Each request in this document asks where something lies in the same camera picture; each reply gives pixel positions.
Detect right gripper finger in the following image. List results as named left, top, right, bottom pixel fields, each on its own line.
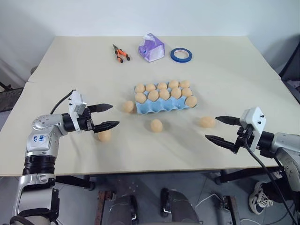
left=215, top=115, right=242, bottom=127
left=204, top=135, right=237, bottom=151

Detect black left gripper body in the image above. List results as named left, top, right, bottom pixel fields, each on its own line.
left=76, top=106, right=96, bottom=133

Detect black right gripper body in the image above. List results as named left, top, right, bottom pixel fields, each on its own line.
left=232, top=123, right=255, bottom=155

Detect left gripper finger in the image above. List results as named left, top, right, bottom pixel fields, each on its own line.
left=88, top=103, right=114, bottom=114
left=93, top=120, right=120, bottom=134

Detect blue egg carton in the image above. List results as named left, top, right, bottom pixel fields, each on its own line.
left=134, top=81, right=198, bottom=116

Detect black table base bar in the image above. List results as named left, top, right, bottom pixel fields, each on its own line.
left=55, top=175, right=96, bottom=191
left=214, top=166, right=285, bottom=186

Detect orange black pliers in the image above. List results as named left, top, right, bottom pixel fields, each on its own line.
left=112, top=44, right=131, bottom=64

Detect white sneaker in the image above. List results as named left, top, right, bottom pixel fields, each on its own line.
left=248, top=180, right=274, bottom=215

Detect purple plastic tissue pack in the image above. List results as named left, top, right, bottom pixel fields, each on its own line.
left=137, top=33, right=165, bottom=63

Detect dark rounded shape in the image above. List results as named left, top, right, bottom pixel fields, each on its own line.
left=160, top=187, right=200, bottom=225
left=109, top=194, right=139, bottom=225

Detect black metal rack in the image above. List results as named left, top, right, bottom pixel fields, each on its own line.
left=0, top=81, right=24, bottom=113

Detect black chair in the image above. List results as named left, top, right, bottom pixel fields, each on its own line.
left=278, top=34, right=300, bottom=105

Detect blue tape roll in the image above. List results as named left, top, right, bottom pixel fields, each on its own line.
left=170, top=47, right=194, bottom=63

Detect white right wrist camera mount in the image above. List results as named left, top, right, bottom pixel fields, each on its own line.
left=239, top=106, right=268, bottom=151

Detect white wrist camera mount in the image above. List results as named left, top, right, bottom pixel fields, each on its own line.
left=239, top=106, right=268, bottom=151
left=68, top=90, right=88, bottom=116

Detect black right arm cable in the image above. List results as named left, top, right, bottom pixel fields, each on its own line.
left=243, top=136, right=300, bottom=225

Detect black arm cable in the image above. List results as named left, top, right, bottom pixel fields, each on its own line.
left=49, top=90, right=74, bottom=115
left=243, top=136, right=300, bottom=225

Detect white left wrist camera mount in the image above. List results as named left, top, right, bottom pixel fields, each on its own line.
left=68, top=90, right=88, bottom=116

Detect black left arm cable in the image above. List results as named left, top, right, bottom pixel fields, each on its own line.
left=49, top=90, right=74, bottom=115

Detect white floor cable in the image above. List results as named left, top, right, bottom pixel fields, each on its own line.
left=194, top=191, right=225, bottom=210

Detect rusty metal bracket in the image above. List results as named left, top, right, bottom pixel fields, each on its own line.
left=97, top=190, right=113, bottom=225
left=222, top=195, right=241, bottom=225

